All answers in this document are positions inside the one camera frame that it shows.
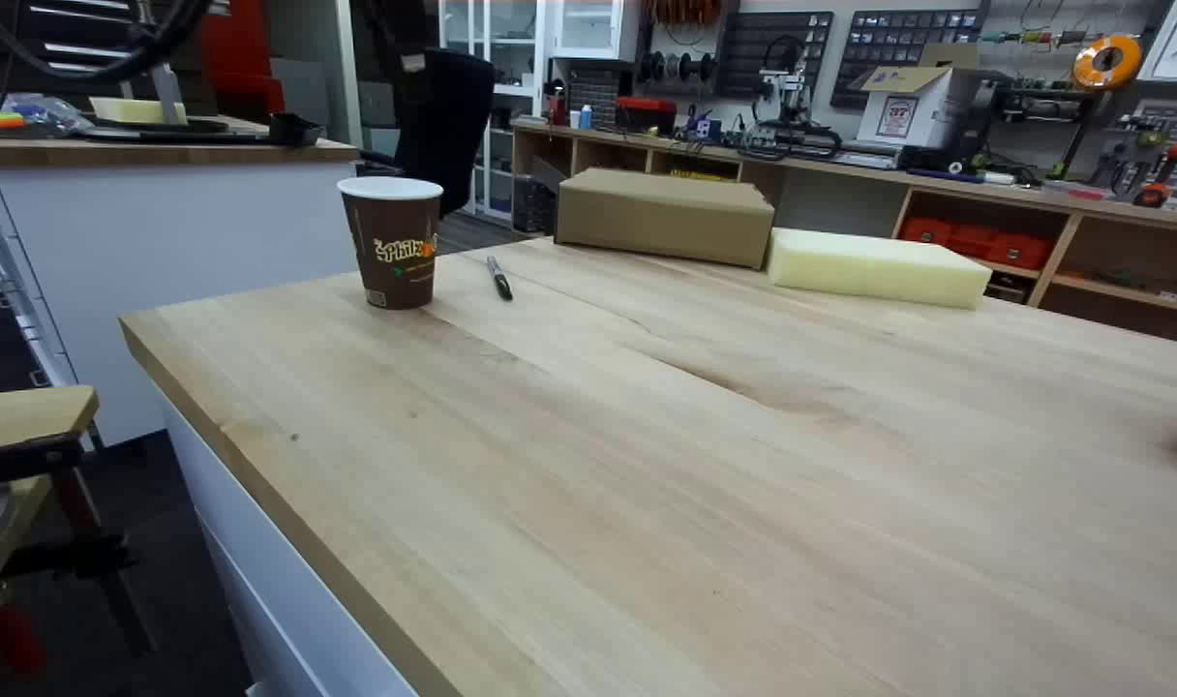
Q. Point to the flat brown cardboard box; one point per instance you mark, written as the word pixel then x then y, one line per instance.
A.
pixel 667 215

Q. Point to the orange tape roll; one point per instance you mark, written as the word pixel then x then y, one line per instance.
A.
pixel 1107 59

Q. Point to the black office chair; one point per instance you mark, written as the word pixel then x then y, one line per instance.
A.
pixel 441 119

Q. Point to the black drawer rack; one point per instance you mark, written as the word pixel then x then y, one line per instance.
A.
pixel 88 34

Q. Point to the pale yellow foam block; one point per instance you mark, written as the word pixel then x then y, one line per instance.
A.
pixel 874 270

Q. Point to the red storage bins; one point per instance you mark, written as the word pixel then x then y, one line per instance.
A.
pixel 975 242

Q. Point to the small wooden side table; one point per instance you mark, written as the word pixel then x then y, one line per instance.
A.
pixel 28 419

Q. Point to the wooden shelf unit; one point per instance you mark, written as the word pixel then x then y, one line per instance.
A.
pixel 1106 244

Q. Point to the brown paper coffee cup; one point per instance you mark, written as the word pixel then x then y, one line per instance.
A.
pixel 391 244

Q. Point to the white table base cabinet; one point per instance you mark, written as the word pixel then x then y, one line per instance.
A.
pixel 279 607

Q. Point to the white counter with wooden top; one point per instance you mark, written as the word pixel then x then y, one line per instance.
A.
pixel 164 244

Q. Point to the white cardboard box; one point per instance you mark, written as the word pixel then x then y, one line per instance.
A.
pixel 905 110

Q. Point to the white glass door cabinets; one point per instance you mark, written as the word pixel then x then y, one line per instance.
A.
pixel 537 53

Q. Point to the pale yellow sponge block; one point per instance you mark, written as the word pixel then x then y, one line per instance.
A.
pixel 133 110

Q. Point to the black and grey marker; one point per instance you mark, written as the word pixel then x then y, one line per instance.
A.
pixel 499 279

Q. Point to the black flat tray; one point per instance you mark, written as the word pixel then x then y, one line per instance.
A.
pixel 157 130

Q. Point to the black pegboard tool panel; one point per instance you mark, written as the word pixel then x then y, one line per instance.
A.
pixel 772 43
pixel 898 38

